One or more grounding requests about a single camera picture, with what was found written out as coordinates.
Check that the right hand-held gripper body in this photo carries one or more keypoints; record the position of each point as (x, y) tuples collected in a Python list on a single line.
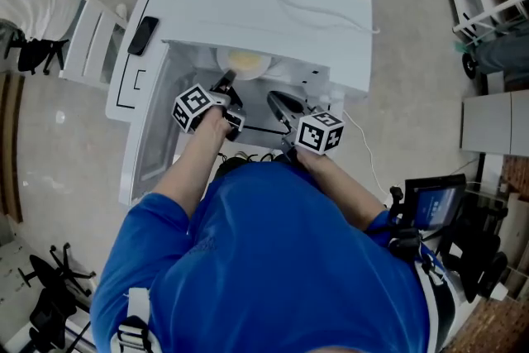
[(320, 132)]

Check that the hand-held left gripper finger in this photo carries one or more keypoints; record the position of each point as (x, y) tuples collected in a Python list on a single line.
[(225, 82)]

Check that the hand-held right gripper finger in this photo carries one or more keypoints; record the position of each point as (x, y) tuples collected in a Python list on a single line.
[(291, 105), (278, 111)]

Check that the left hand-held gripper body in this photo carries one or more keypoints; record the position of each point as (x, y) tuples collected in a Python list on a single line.
[(192, 105)]

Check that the pale yellow food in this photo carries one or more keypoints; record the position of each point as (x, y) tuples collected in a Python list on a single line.
[(244, 58)]

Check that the white plate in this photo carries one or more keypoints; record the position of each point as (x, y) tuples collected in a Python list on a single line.
[(260, 72)]

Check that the white microwave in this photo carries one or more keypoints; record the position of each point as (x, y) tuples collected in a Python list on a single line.
[(248, 12)]

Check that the person's left forearm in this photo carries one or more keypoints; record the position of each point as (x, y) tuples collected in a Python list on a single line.
[(190, 169)]

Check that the person's right forearm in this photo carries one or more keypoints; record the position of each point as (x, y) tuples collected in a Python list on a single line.
[(343, 194)]

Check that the black shorts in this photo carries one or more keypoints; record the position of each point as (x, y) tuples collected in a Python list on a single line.
[(228, 170)]

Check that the black smartphone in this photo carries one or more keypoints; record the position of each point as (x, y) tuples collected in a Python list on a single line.
[(143, 35)]

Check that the white slatted chair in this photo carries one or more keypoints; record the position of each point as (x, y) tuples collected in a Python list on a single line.
[(93, 45)]

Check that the black tablet screen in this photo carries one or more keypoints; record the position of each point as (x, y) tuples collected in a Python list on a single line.
[(434, 204)]

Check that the blue shirt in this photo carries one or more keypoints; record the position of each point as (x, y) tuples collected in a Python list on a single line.
[(268, 273)]

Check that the black office chair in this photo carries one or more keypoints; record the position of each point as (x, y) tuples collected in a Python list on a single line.
[(35, 53), (45, 273), (479, 248), (51, 322)]

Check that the grey cabinet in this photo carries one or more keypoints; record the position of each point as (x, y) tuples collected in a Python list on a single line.
[(492, 124)]

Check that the cart with grey cover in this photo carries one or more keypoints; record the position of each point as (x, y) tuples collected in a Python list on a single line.
[(504, 53)]

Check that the small white box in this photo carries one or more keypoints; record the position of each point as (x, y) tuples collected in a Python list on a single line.
[(498, 291)]

